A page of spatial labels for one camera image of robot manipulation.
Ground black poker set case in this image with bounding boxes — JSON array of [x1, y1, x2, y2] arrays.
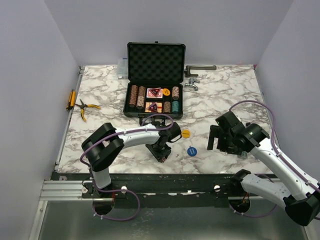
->
[[123, 42, 186, 120]]

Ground yellow handled pliers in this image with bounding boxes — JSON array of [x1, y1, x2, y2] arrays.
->
[[74, 99, 101, 122]]

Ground brown chip stack far left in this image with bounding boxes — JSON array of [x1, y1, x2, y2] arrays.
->
[[129, 85, 139, 108]]

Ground orange black utility knife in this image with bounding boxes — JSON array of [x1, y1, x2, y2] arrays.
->
[[66, 89, 76, 111]]

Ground orange playing card deck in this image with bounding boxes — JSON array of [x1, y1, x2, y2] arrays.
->
[[145, 102, 163, 113]]

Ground clear plastic organizer box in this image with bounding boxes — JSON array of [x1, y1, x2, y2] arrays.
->
[[116, 58, 128, 79]]

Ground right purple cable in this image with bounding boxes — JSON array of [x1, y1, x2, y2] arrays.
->
[[228, 99, 320, 221]]

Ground yellow round button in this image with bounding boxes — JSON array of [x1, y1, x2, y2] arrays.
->
[[181, 129, 191, 139]]

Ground red playing card deck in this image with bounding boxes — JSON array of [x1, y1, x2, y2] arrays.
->
[[146, 87, 163, 99]]

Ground blue round button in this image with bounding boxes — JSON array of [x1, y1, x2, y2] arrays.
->
[[187, 146, 198, 157]]

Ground yellow big blind button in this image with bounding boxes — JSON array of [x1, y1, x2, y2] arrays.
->
[[162, 88, 171, 97]]

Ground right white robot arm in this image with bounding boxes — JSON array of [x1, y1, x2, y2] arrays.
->
[[208, 111, 320, 227]]

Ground black red triangle button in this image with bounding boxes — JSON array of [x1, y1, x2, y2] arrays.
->
[[150, 88, 162, 98]]

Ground brown red chip stack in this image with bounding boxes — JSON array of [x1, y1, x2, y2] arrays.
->
[[163, 101, 171, 114]]

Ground black red triangle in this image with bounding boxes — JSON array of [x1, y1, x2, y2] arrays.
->
[[147, 102, 158, 112]]

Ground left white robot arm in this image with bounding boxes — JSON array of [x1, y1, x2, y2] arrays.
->
[[81, 122, 182, 198]]

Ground silver metal tap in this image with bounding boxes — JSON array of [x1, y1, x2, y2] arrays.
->
[[184, 77, 200, 91]]

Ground grey metal door handle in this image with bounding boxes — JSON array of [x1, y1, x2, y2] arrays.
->
[[183, 65, 217, 78]]

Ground grey green chip stack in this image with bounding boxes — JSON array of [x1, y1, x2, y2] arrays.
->
[[238, 151, 248, 159]]

